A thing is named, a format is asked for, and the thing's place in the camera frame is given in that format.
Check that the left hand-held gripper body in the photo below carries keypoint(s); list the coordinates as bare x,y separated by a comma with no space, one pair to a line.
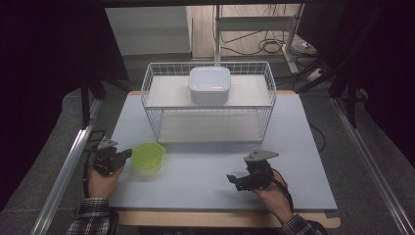
106,160

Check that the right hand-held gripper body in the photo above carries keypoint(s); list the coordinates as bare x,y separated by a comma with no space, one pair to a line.
259,176

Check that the green translucent bowl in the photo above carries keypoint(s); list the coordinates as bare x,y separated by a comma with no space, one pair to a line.
148,156

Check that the white square bowl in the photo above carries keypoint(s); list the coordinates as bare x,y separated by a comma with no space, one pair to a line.
209,81

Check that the person's left hand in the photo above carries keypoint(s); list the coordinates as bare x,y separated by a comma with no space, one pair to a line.
99,186

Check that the person's right hand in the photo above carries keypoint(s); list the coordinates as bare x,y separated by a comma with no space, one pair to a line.
277,199

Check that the black floor grate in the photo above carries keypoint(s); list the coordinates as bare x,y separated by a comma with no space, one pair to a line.
93,135

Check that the black metal stand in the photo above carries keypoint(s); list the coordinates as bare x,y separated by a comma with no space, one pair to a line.
350,104
85,104

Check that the white power strip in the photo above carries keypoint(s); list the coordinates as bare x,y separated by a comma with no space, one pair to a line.
315,75

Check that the white cabinet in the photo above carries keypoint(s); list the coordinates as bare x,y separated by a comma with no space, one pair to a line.
150,31

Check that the aluminium floor rail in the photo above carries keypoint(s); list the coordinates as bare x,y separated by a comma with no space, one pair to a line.
368,156
70,163

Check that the white metal desk frame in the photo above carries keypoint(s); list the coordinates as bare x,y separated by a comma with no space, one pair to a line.
254,23

